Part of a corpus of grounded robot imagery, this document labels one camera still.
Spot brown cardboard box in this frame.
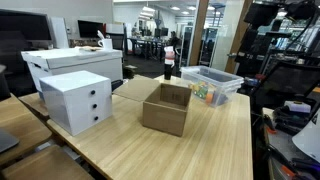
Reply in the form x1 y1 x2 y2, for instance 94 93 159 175
114 79 191 137

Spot large white storage box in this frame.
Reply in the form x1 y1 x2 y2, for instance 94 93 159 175
21 48 123 98

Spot black bottle with cups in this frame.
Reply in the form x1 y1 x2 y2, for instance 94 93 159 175
164 46 175 80

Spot colourful toy blocks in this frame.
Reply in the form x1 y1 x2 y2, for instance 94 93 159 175
188 84 213 103

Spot clear plastic bin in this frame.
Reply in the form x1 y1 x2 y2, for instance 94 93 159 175
181 66 244 107

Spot white mug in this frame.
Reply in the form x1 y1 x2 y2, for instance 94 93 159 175
97 30 113 50

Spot white three-drawer cabinet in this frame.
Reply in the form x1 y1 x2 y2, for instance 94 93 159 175
40 71 112 136

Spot black computer monitor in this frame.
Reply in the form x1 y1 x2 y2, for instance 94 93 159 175
0 9 53 45

